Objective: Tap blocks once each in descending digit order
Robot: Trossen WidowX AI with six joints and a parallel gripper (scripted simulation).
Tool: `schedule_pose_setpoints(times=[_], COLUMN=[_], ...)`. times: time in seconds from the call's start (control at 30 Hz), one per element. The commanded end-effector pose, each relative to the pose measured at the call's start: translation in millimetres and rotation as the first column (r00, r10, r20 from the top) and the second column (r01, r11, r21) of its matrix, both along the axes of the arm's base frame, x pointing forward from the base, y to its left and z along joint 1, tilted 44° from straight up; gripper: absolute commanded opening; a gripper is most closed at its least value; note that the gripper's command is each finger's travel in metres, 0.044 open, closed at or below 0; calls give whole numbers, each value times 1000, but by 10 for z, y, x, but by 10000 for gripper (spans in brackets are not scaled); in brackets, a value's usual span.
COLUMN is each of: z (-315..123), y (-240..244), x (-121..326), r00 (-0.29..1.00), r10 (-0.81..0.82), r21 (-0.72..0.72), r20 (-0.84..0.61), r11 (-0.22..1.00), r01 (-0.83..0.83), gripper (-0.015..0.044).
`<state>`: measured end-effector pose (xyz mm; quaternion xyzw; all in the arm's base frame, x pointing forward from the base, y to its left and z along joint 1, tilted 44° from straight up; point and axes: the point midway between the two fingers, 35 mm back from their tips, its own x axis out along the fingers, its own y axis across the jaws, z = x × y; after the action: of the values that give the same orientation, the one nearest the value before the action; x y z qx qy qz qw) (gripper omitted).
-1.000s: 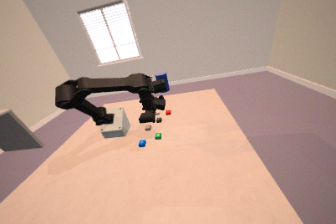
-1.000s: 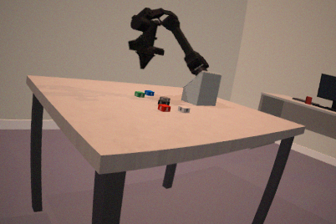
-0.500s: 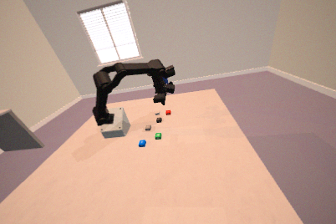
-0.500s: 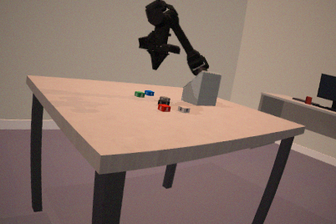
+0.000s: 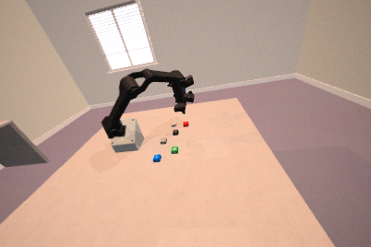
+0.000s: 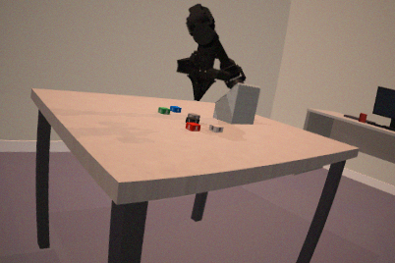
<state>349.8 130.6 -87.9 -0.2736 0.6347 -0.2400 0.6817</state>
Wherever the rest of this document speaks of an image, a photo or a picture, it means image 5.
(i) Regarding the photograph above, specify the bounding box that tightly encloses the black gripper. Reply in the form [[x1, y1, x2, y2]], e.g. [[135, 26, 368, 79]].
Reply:
[[174, 91, 187, 114]]

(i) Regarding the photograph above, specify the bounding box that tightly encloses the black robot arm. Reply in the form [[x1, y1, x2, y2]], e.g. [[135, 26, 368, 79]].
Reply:
[[102, 69, 195, 139]]

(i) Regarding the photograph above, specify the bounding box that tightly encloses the blue block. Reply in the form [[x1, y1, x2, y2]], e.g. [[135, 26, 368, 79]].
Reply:
[[153, 154, 162, 162]]

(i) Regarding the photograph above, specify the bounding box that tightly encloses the green block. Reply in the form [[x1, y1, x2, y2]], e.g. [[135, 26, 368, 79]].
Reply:
[[171, 147, 179, 154]]

